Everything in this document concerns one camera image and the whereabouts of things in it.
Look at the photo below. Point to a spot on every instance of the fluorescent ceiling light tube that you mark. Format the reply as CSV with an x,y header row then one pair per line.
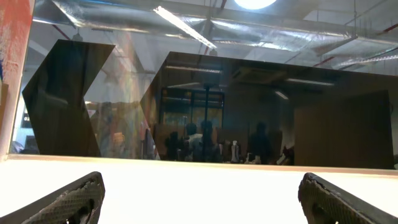
x,y
171,18

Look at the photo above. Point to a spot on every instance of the dark glass partition panel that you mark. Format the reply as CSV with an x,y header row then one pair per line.
x,y
215,109

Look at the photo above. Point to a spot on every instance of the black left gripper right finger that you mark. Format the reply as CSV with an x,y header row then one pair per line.
x,y
325,203

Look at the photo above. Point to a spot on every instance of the silver ventilation duct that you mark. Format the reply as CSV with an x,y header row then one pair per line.
x,y
219,26

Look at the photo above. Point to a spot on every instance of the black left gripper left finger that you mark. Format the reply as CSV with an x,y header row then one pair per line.
x,y
79,202

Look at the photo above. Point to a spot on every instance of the round ceiling lamp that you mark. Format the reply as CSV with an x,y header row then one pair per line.
x,y
254,4

